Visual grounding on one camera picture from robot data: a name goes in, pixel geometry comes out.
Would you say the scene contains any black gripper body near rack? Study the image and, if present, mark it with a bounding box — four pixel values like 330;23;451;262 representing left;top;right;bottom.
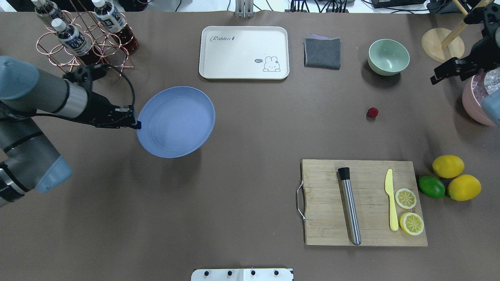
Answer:
63;65;133;129

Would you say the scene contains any steel muddler black tip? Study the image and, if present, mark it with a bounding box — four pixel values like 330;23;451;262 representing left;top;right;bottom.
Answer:
338;167;361;246

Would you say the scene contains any black gripper body near lemons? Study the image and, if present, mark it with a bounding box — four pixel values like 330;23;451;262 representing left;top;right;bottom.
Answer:
441;2;500;81

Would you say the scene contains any blue plate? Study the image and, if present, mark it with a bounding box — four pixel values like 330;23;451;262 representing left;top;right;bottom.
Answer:
137;87;216;158

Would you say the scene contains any grey folded cloth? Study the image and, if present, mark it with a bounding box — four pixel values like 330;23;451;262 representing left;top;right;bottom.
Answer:
303;34;342;70

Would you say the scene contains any copper wire bottle rack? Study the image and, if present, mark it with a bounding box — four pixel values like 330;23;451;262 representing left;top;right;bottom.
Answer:
35;9;135;72

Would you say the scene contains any lower left drink bottle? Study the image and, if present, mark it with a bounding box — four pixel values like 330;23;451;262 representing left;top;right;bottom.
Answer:
92;0;139;54

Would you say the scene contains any lower lemon half slice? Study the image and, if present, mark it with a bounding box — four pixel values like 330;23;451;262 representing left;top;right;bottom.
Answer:
395;188;417;210

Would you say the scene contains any upper lemon half slice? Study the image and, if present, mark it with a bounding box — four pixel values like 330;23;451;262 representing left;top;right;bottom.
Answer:
399;212;424;235

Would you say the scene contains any lower whole yellow lemon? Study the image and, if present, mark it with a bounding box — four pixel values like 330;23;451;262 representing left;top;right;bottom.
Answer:
432;155;465;178

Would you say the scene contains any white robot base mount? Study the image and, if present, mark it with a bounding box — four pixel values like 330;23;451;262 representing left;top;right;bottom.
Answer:
191;268;295;281

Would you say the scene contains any top drink bottle white cap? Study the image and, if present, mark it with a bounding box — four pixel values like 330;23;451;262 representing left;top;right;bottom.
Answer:
51;18;101;65

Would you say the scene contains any pink ice bucket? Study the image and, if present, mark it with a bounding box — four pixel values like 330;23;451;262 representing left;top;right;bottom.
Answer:
462;68;500;127

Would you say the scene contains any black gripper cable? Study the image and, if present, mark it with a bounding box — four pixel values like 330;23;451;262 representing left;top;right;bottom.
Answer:
94;64;136;108

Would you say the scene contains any grey robot arm near rack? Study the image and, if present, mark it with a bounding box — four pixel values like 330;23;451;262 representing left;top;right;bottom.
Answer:
0;56;141;206

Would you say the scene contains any red strawberry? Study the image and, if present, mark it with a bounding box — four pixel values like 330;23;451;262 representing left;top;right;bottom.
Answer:
366;107;379;119

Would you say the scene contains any yellow plastic knife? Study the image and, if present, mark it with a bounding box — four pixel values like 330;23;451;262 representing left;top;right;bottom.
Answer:
384;169;399;231

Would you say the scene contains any lemon half slice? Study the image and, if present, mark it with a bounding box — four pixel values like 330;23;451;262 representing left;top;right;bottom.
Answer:
399;212;424;235
395;188;417;210

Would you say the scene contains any green lime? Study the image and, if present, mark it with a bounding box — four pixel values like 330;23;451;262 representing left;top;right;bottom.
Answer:
418;176;445;199

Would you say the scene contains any light green bowl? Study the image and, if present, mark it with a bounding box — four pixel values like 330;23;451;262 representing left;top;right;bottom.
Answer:
368;39;410;76

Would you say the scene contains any wooden round stand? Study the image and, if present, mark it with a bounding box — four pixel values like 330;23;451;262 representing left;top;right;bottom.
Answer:
421;21;468;63

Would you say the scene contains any wooden cutting board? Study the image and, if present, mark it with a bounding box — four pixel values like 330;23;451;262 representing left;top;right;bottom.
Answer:
301;159;427;247

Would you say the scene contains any cream rabbit tray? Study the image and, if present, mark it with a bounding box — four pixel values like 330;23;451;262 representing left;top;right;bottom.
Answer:
198;26;290;80

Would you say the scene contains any whole yellow lemon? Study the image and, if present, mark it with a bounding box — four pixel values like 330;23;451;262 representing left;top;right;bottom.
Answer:
432;155;465;178
448;174;482;201

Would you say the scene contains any upper whole yellow lemon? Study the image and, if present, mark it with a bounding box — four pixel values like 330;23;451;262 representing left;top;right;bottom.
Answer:
448;174;482;201

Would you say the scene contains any lower right drink bottle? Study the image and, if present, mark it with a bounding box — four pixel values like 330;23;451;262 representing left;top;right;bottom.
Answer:
31;0;68;29

